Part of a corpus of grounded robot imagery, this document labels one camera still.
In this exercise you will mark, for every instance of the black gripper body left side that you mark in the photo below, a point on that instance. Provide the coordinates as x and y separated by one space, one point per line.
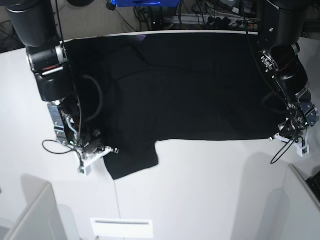
292 129

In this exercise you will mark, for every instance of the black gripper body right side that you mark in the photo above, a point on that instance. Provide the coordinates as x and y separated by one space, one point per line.
92 141

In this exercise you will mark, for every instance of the dark T-shirt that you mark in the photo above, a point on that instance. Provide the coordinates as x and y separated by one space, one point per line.
157 87

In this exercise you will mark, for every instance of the black robot arm right side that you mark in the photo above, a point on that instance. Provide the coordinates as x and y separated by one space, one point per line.
46 52

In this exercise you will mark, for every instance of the black robot arm left side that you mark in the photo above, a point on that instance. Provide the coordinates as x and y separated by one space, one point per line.
281 26

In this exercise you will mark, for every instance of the black keyboard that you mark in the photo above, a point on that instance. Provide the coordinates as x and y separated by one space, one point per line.
314 183

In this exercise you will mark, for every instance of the white power strip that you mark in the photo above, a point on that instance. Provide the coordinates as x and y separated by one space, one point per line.
215 22

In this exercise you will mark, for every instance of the blue box at top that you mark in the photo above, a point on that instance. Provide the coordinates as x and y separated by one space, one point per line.
112 4

